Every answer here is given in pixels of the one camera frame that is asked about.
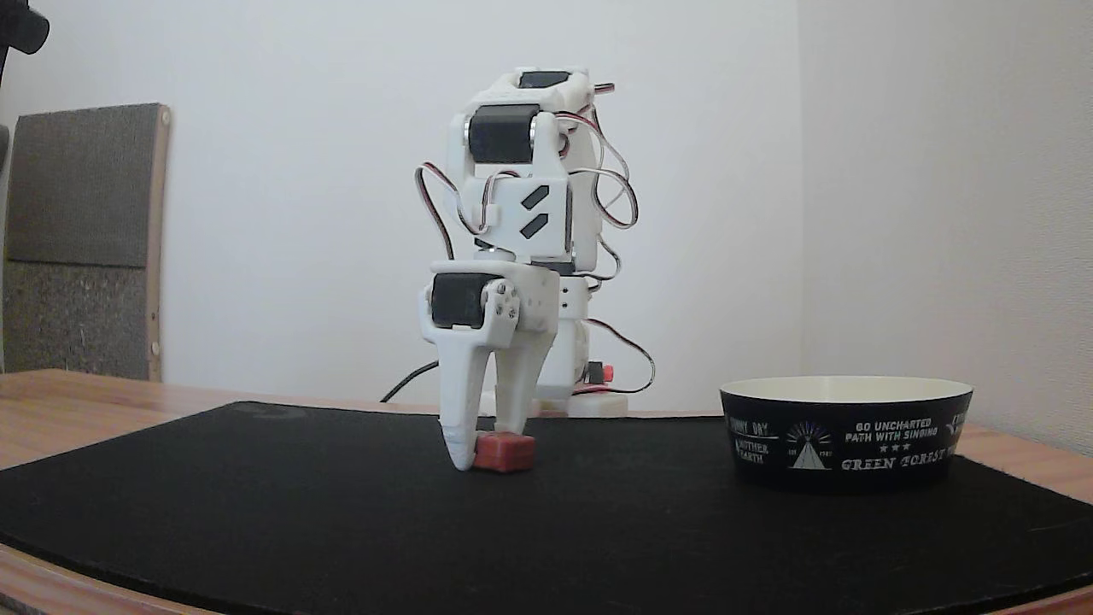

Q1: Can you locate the red toy block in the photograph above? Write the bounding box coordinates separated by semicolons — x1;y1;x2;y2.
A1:
474;432;536;473

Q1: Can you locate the black printed paper bowl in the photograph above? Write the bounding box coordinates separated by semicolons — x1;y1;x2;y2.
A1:
720;376;974;494

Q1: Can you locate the black table mat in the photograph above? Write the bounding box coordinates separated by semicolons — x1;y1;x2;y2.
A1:
0;401;1093;615

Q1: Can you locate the black device on stand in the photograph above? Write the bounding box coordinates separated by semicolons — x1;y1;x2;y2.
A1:
0;0;50;57

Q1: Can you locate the black usb cable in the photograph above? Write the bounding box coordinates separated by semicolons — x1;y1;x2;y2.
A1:
381;360;440;403

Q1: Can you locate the thin dark wire loop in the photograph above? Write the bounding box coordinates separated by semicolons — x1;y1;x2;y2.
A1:
587;318;657;395

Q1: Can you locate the grey board with wooden frame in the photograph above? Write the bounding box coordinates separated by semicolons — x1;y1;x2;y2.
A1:
3;102;172;383

